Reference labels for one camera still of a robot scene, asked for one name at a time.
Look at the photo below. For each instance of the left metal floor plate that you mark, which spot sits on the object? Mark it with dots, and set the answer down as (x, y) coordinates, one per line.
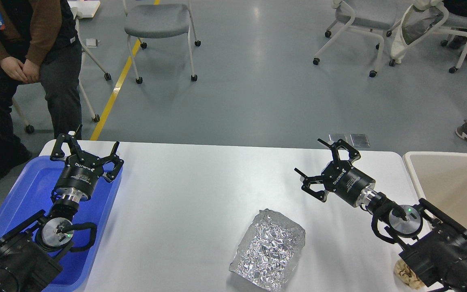
(334, 137)

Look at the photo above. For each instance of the aluminium foil sheet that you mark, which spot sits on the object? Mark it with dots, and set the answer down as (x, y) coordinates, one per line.
(269, 252)

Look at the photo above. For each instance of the metal floor plate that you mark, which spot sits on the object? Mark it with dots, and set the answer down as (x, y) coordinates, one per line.
(359, 140)
(334, 137)

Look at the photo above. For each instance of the white floor socket box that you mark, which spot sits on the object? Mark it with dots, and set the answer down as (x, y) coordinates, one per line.
(91, 42)

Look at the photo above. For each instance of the white mesh chair far right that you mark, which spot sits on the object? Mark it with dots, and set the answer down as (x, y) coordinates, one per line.
(423, 18)

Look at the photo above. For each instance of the beige plastic bin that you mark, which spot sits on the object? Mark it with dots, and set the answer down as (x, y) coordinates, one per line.
(441, 178)

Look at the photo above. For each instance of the white board on floor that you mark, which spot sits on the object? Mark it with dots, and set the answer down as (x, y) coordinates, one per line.
(85, 8)

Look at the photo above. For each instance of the seated person in brown sweater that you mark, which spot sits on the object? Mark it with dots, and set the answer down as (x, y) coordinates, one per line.
(38, 44)

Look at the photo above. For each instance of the grey chair with white frame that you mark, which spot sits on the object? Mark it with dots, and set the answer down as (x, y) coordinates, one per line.
(158, 22)

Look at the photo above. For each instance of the grey chair right background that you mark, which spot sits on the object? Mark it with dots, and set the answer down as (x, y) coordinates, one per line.
(373, 18)

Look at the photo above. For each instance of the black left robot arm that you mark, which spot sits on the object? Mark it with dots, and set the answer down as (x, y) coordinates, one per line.
(31, 252)

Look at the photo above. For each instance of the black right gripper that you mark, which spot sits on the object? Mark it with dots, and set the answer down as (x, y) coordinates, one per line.
(345, 182)

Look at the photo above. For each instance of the right metal floor plate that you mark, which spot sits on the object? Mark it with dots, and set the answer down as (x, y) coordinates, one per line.
(359, 140)

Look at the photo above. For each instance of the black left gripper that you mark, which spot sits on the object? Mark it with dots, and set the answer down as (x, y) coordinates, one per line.
(78, 175)

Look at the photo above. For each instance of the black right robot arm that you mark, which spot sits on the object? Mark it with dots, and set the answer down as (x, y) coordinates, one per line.
(434, 246)

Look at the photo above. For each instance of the crumpled brown paper ball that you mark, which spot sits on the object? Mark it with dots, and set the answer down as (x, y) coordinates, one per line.
(404, 273)

